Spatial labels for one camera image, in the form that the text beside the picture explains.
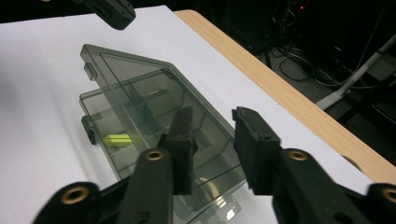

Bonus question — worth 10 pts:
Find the small yellow-green stick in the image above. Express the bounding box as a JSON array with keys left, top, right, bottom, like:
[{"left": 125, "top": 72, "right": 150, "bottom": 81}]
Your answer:
[{"left": 102, "top": 133, "right": 135, "bottom": 148}]

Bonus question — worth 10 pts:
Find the white desk leg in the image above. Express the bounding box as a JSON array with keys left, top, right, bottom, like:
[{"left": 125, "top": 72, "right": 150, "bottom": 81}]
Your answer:
[{"left": 315, "top": 32, "right": 396, "bottom": 112}]

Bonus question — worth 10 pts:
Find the grey plastic compartment box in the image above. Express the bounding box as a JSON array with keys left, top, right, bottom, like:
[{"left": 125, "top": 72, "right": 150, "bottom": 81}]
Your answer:
[{"left": 78, "top": 44, "right": 248, "bottom": 224}]

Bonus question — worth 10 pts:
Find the light wooden table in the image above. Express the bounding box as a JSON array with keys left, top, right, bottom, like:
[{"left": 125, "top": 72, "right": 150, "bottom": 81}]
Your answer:
[{"left": 173, "top": 8, "right": 396, "bottom": 185}]

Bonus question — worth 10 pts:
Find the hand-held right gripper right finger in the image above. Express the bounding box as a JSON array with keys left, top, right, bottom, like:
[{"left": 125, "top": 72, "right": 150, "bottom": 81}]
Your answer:
[{"left": 232, "top": 105, "right": 373, "bottom": 224}]

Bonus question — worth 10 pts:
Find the white table board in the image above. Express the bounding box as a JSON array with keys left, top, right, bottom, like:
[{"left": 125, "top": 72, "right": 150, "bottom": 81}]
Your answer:
[{"left": 0, "top": 5, "right": 375, "bottom": 224}]

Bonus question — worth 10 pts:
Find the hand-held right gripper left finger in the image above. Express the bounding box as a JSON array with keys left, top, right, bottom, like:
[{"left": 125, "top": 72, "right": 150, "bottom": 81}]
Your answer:
[{"left": 116, "top": 105, "right": 199, "bottom": 224}]

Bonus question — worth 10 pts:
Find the bundle of floor cables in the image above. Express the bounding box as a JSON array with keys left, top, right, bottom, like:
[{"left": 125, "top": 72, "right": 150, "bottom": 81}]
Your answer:
[{"left": 261, "top": 43, "right": 353, "bottom": 90}]

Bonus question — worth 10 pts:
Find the dark equipment with red light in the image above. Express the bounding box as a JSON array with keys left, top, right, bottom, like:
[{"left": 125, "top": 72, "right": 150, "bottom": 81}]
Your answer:
[{"left": 274, "top": 0, "right": 316, "bottom": 29}]

